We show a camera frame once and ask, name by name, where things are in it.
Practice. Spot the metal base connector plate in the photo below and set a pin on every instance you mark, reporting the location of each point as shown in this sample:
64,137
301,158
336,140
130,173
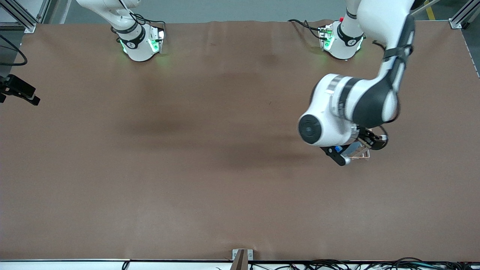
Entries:
324,37
161,41

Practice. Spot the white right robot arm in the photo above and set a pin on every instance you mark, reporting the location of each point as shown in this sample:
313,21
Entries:
137,48

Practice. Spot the white metal bar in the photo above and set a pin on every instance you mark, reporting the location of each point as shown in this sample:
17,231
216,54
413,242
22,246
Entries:
420,10

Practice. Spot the aluminium frame profile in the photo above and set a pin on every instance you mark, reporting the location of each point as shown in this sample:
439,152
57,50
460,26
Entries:
28,25
455,23

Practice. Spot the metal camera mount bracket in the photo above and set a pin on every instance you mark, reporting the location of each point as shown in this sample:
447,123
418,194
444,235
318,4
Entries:
250,255

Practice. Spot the brown table cover mat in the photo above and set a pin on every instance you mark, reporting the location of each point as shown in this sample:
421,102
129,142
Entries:
187,168

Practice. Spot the blue plastic cup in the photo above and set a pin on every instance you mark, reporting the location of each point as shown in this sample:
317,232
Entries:
338,149

